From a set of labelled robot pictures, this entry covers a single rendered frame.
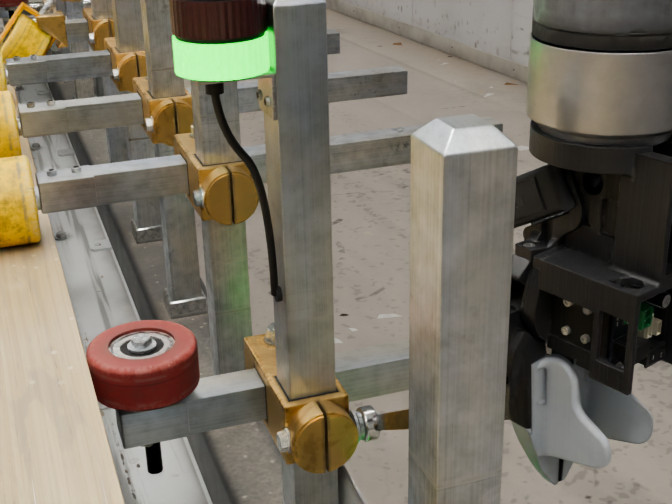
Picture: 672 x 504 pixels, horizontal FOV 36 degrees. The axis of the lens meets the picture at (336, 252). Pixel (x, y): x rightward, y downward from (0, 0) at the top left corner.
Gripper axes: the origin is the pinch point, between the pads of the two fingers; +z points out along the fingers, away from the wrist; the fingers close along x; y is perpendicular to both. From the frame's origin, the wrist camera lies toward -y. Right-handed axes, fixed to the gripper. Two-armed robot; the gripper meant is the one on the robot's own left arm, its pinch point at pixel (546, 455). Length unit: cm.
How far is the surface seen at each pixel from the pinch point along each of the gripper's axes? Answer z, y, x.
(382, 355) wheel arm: 6.0, -23.0, 7.9
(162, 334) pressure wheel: 1.5, -30.3, -7.5
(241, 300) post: 8.8, -43.7, 8.4
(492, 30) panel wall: 72, -324, 350
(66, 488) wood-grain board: 1.9, -18.0, -21.3
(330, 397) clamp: 5.0, -19.5, -0.2
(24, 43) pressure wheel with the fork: -2, -120, 22
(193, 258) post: 15, -67, 17
